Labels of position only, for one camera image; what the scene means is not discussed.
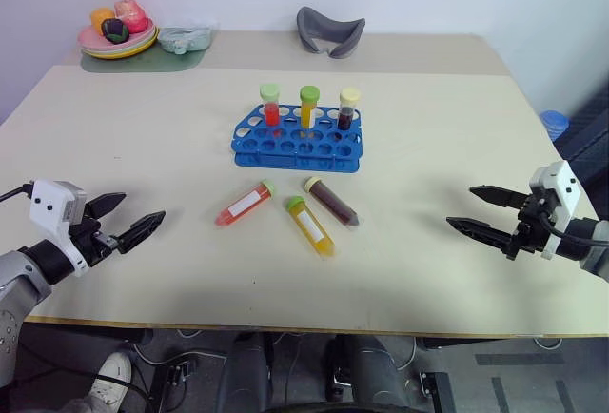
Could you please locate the blue purple object right edge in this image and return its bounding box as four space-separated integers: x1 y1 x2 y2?
554 92 609 224

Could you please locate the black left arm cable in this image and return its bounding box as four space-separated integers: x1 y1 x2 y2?
0 185 35 204

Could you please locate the blue test tube rack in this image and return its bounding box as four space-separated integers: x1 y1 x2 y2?
230 103 366 175

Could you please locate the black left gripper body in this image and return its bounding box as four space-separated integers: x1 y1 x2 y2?
70 201 121 268

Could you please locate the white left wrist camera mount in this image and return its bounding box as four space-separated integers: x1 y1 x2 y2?
28 179 90 281

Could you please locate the red liquid tube green cap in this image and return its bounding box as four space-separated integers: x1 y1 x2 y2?
215 179 278 229
259 83 283 128

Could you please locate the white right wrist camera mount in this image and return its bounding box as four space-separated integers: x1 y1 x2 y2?
529 160 584 260

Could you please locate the yellow liquid tube green cap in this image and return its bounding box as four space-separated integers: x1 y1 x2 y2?
284 195 337 259
299 85 321 130

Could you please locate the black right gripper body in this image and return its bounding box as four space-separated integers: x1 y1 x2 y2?
504 191 558 262

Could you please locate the dark rounded shape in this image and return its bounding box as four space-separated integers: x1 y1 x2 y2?
220 331 306 413
326 334 416 413

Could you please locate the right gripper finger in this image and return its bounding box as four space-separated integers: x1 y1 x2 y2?
468 185 528 210
445 216 517 254

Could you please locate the yellow plate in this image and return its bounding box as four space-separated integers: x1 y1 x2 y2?
81 35 160 61

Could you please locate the dark liquid tube cream cap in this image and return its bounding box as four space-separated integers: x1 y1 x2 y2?
336 87 362 132
303 176 361 230

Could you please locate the black table frame bar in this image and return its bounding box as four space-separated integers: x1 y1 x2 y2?
415 335 565 351
23 321 154 344

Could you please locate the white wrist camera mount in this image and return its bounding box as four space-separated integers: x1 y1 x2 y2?
529 160 584 260
28 179 90 281

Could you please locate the white shoe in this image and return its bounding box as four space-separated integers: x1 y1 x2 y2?
88 350 134 410

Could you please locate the blue bottle cap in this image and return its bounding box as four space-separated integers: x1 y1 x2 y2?
539 108 571 144

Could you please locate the pink plate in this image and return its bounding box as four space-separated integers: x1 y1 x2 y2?
77 20 156 51

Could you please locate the light green plate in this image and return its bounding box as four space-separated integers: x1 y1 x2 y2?
79 31 158 58

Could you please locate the dark toy fruit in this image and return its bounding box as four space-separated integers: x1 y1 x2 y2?
101 17 131 45

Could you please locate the pale green container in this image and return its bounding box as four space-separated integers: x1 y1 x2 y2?
156 25 214 56

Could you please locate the orange toy fruit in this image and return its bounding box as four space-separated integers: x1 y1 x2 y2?
89 7 117 36

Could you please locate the grey foam face pad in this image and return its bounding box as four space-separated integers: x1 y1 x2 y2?
295 5 367 62

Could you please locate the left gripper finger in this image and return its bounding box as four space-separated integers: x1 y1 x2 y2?
115 210 167 255
88 191 128 219

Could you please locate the green table mat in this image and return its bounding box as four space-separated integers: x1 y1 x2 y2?
79 36 216 74

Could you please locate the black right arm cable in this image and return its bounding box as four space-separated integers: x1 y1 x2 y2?
536 198 594 246

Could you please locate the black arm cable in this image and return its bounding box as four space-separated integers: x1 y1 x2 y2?
0 185 35 204
536 198 594 246

